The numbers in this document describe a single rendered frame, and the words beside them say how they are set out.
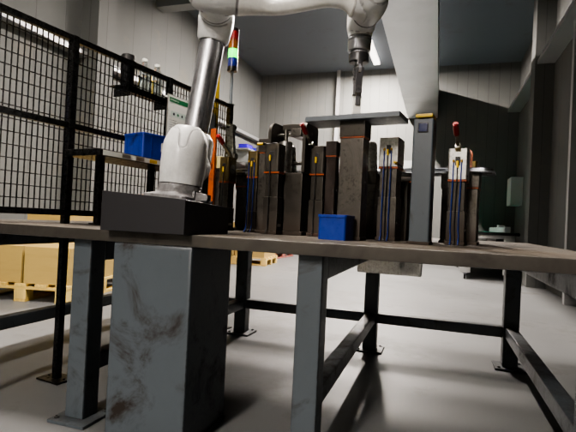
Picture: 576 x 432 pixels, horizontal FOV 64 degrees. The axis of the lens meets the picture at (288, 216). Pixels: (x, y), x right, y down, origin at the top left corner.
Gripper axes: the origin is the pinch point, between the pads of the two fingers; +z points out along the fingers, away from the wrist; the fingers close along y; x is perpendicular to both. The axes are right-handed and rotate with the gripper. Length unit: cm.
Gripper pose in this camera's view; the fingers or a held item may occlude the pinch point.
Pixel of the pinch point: (357, 105)
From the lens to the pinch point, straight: 184.0
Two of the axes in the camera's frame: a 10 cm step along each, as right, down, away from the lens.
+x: -10.0, -0.5, 0.3
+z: -0.5, 10.0, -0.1
